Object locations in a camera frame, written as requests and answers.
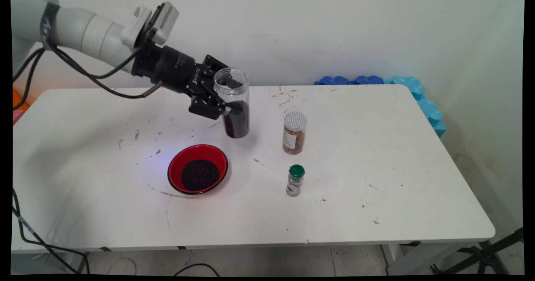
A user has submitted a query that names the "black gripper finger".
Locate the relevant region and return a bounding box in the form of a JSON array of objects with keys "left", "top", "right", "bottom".
[
  {"left": 204, "top": 55, "right": 244, "bottom": 90},
  {"left": 188, "top": 93, "right": 244, "bottom": 120}
]

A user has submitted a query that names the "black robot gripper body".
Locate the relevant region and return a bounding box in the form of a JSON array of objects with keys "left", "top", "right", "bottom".
[{"left": 132, "top": 41, "right": 217, "bottom": 106}]

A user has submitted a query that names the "clear jar with black seeds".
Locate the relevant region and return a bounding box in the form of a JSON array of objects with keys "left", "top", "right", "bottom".
[{"left": 214, "top": 67, "right": 250, "bottom": 139}]

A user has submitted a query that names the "red bowl black rim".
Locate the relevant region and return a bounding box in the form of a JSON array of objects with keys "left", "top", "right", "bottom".
[{"left": 167, "top": 144, "right": 229, "bottom": 195}]

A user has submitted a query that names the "black seeds pile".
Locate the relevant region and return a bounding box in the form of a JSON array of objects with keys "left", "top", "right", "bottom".
[{"left": 181, "top": 159, "right": 220, "bottom": 192}]

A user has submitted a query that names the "labelled jar of brown nuts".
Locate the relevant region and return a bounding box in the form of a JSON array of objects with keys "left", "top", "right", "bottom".
[{"left": 283, "top": 111, "right": 308, "bottom": 155}]

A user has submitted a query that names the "small spice bottle green cap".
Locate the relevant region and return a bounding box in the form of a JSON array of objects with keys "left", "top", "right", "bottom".
[{"left": 286, "top": 164, "right": 306, "bottom": 197}]

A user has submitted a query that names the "orange foam mat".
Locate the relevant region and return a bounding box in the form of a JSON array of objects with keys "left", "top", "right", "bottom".
[{"left": 13, "top": 89, "right": 31, "bottom": 112}]

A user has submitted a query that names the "white table leg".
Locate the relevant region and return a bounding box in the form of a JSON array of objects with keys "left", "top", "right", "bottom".
[{"left": 67, "top": 252, "right": 89, "bottom": 273}]

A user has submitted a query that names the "light blue foam strip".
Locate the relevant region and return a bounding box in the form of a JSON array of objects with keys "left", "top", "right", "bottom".
[{"left": 385, "top": 76, "right": 447, "bottom": 138}]

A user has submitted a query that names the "black tripod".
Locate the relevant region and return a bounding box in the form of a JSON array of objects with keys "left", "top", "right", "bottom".
[{"left": 431, "top": 227, "right": 524, "bottom": 275}]

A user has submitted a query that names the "black camera cable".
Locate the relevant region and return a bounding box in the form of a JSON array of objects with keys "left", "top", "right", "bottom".
[{"left": 13, "top": 30, "right": 157, "bottom": 83}]

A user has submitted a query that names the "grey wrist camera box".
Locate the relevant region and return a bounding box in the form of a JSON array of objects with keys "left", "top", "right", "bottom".
[{"left": 121, "top": 2, "right": 180, "bottom": 49}]

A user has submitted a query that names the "black arm cable strap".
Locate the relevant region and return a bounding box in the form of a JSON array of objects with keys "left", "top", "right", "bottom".
[{"left": 40, "top": 3, "right": 61, "bottom": 49}]

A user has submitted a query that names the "black floor cable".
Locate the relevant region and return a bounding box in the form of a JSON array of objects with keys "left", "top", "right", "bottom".
[{"left": 173, "top": 263, "right": 220, "bottom": 276}]

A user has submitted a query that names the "thin grey floor cable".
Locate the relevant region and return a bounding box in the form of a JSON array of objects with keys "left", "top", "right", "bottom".
[{"left": 108, "top": 258, "right": 138, "bottom": 275}]

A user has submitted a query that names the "black hanging robot cable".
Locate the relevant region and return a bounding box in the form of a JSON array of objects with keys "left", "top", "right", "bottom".
[{"left": 12, "top": 188, "right": 90, "bottom": 274}]

